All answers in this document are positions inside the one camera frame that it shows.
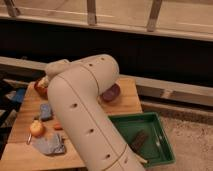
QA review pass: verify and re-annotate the blue sponge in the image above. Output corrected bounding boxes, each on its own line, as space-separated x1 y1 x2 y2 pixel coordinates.
40 103 52 121

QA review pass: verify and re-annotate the purple bowl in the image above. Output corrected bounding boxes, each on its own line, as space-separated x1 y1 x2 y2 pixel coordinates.
101 84 120 102

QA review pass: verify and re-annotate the orange carrot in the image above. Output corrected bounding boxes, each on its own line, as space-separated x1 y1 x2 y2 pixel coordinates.
53 123 63 130

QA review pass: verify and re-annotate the red bowl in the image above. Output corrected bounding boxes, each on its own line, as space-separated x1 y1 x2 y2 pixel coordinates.
34 79 48 98

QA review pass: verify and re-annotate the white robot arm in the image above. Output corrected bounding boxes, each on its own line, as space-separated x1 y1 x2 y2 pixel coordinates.
45 54 145 171

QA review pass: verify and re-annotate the grey-blue cloth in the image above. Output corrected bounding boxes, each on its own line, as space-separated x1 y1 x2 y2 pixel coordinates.
33 133 66 156

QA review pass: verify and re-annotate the green plastic tray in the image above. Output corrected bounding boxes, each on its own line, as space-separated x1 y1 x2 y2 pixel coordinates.
110 112 175 168

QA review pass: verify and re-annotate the small silver utensil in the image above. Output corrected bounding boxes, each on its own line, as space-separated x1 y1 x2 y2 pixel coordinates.
26 133 32 145

